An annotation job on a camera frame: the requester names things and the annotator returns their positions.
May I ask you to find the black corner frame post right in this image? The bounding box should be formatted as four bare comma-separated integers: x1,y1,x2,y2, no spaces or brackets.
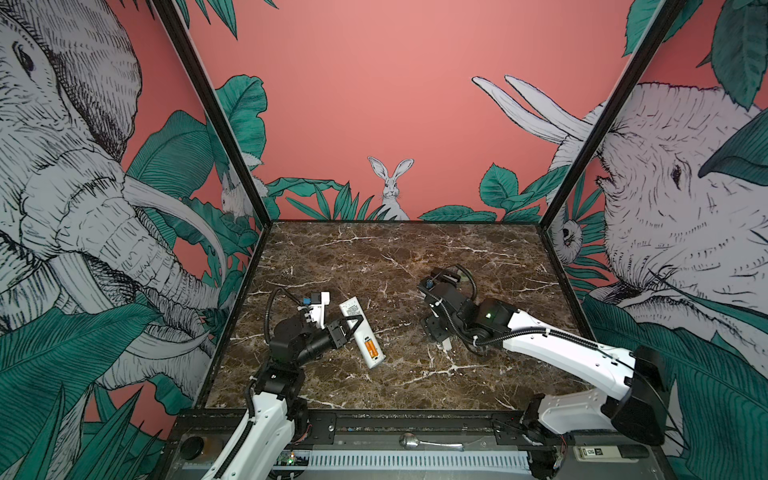
538,0,687,230

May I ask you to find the black stapler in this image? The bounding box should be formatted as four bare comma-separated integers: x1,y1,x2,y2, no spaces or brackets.
430,267,461,281

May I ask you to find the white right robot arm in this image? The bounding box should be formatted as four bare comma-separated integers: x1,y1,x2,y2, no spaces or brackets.
418,269,671,446

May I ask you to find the white slotted cable duct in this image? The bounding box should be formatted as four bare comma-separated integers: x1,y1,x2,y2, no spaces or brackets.
272,450,531,474

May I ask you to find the orange AA battery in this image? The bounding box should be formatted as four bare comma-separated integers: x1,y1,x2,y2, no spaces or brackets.
364,339,379,361

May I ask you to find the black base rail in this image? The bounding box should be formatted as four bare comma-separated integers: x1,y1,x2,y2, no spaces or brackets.
173,409,649,448

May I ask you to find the white remote control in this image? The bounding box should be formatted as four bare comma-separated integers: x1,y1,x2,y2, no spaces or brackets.
340,297,386,369

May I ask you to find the metal spoon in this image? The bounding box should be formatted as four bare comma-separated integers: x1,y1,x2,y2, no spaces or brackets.
399,432,465,451

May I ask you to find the black corner frame post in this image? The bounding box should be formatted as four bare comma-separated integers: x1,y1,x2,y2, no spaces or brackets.
538,0,687,230
152,0,273,231

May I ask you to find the white labelled device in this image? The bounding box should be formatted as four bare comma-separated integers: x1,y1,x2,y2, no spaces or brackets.
573,444,650,463

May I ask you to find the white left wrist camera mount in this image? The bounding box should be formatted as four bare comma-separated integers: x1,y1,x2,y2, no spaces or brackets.
298,291,331,330

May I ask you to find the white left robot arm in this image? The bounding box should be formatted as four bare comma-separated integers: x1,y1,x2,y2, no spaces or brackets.
204,313,364,479

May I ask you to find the black corner frame post left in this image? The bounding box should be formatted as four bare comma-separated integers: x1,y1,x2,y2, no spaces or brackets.
152,0,273,231

